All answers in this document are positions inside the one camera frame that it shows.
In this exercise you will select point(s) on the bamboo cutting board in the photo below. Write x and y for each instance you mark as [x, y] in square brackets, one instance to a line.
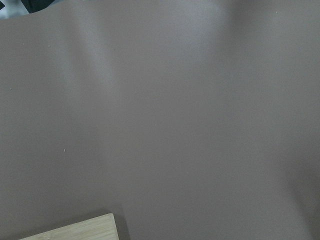
[98, 228]

